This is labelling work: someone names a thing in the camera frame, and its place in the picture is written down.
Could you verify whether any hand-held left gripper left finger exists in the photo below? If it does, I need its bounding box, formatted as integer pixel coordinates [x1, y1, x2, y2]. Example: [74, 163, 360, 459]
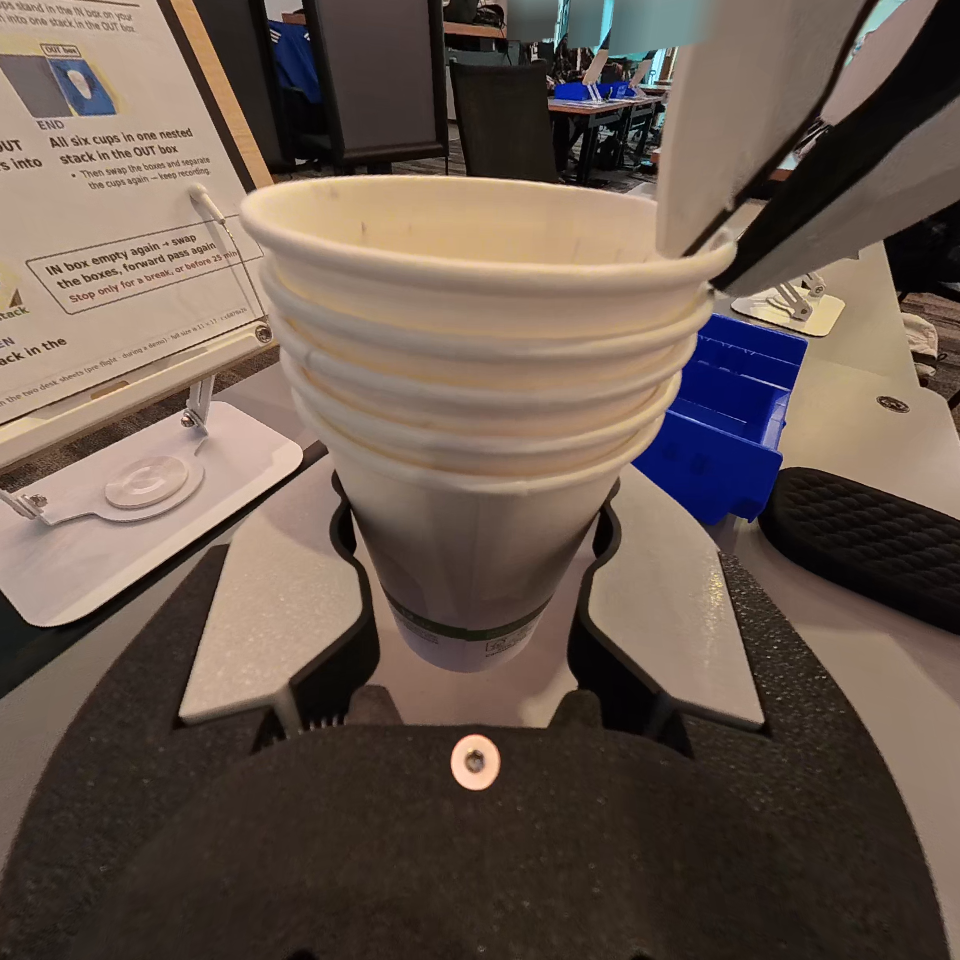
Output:
[177, 458, 379, 739]

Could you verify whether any black office chair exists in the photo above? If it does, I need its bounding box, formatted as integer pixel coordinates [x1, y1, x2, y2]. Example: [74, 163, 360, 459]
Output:
[450, 60, 564, 184]

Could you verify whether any black framed panel on stand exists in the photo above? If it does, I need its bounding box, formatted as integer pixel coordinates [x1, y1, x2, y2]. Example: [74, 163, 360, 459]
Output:
[300, 0, 451, 174]

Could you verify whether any blue plastic bin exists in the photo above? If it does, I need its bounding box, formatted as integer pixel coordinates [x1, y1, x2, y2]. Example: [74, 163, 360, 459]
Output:
[633, 312, 808, 526]

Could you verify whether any black textured pad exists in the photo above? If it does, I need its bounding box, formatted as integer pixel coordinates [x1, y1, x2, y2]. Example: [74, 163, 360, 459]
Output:
[758, 465, 960, 634]

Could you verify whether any wooden instruction board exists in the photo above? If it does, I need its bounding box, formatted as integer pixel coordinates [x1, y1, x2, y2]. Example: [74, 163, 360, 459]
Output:
[0, 0, 279, 466]

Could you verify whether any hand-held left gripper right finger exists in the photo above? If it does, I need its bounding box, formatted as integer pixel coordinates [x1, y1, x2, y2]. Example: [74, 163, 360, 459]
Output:
[570, 458, 769, 736]

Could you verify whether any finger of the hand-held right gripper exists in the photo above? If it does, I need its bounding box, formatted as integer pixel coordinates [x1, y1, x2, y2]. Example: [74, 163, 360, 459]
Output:
[713, 0, 960, 298]
[656, 0, 879, 259]

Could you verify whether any stack of nested white cups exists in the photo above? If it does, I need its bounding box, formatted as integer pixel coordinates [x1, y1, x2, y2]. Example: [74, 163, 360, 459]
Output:
[240, 176, 739, 672]

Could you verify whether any pale cloth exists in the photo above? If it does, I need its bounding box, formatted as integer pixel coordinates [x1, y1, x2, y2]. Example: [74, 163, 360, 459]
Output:
[897, 308, 943, 391]

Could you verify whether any wooden desk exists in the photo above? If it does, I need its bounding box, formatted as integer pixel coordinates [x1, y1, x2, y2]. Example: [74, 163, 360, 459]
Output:
[548, 93, 661, 159]

